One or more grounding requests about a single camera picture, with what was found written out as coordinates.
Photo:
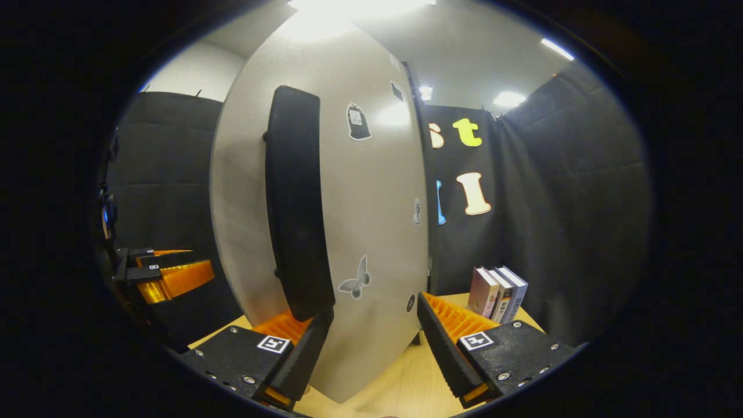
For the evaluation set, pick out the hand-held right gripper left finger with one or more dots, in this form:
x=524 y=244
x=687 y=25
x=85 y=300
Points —
x=305 y=354

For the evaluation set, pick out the grey cabinet door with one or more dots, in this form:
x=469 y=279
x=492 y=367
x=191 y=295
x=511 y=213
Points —
x=371 y=203

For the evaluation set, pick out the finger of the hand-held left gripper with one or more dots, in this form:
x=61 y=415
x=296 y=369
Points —
x=174 y=281
x=148 y=258

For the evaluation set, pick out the blue grey book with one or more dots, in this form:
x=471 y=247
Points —
x=516 y=296

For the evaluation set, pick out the black backdrop cloth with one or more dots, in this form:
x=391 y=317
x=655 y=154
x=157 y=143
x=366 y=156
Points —
x=569 y=203

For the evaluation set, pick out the grey black book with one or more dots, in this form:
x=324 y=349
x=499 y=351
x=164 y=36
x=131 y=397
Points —
x=502 y=299

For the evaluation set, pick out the pink purple book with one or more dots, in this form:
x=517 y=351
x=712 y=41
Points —
x=482 y=293

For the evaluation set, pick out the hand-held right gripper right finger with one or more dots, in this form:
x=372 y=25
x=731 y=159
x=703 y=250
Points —
x=444 y=348

